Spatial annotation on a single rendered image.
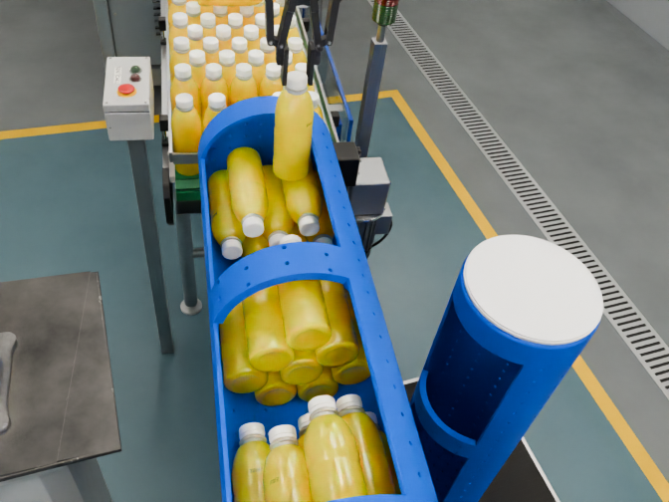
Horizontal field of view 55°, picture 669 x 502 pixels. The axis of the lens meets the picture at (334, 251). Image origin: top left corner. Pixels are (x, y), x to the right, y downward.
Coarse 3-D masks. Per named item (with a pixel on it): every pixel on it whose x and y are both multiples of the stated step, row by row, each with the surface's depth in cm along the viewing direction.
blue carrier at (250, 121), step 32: (224, 128) 123; (256, 128) 130; (320, 128) 127; (224, 160) 135; (320, 160) 117; (352, 224) 112; (256, 256) 99; (288, 256) 97; (320, 256) 98; (352, 256) 103; (224, 288) 100; (256, 288) 96; (352, 288) 97; (224, 320) 100; (384, 320) 103; (384, 352) 93; (352, 384) 111; (384, 384) 87; (224, 416) 90; (256, 416) 106; (288, 416) 109; (384, 416) 83; (224, 448) 86; (416, 448) 84; (224, 480) 84; (416, 480) 79
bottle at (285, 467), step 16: (272, 448) 89; (288, 448) 86; (272, 464) 85; (288, 464) 84; (304, 464) 85; (272, 480) 83; (288, 480) 82; (304, 480) 83; (272, 496) 82; (288, 496) 81; (304, 496) 81
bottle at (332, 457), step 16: (320, 416) 86; (336, 416) 86; (320, 432) 83; (336, 432) 83; (304, 448) 84; (320, 448) 82; (336, 448) 81; (352, 448) 83; (320, 464) 81; (336, 464) 80; (352, 464) 81; (320, 480) 79; (336, 480) 79; (352, 480) 79; (320, 496) 78; (336, 496) 77; (352, 496) 78
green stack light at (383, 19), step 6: (378, 6) 163; (384, 6) 162; (396, 6) 163; (372, 12) 166; (378, 12) 164; (384, 12) 163; (390, 12) 164; (396, 12) 165; (372, 18) 167; (378, 18) 165; (384, 18) 164; (390, 18) 165; (384, 24) 166; (390, 24) 166
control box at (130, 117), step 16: (112, 64) 151; (128, 64) 152; (144, 64) 153; (112, 80) 147; (128, 80) 147; (144, 80) 148; (112, 96) 143; (128, 96) 143; (144, 96) 144; (112, 112) 142; (128, 112) 143; (144, 112) 143; (112, 128) 145; (128, 128) 146; (144, 128) 147
